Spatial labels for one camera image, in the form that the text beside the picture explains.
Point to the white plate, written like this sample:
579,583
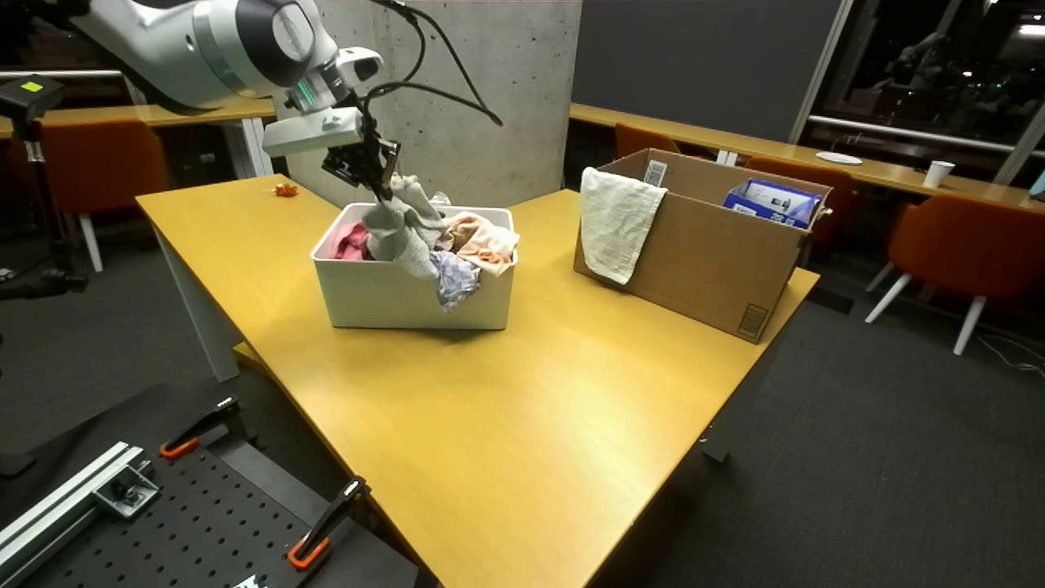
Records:
836,157

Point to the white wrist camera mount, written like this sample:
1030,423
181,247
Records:
311,131

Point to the small white cup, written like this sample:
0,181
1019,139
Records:
726,157

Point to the white terry towel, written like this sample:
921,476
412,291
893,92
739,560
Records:
408,247

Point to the purple checkered cloth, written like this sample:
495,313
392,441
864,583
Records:
457,278

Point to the white paper cup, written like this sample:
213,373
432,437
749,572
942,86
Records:
937,175

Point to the black tripod stand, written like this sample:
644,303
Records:
33,98

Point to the concrete pillar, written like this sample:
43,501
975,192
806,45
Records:
511,86

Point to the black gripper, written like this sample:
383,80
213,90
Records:
361,166

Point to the blue package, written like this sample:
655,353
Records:
770,201

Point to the long wooden counter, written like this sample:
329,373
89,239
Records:
696,131

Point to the black perforated board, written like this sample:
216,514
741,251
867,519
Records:
205,523

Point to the small orange object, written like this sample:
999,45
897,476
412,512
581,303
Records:
284,189

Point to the peach cloth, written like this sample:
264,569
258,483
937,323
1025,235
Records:
483,244

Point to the cardboard box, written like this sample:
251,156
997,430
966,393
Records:
705,262

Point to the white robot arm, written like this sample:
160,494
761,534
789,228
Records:
216,45

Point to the white waffle towel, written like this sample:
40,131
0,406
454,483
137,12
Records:
615,224

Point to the aluminium rail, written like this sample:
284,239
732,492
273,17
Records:
66,494

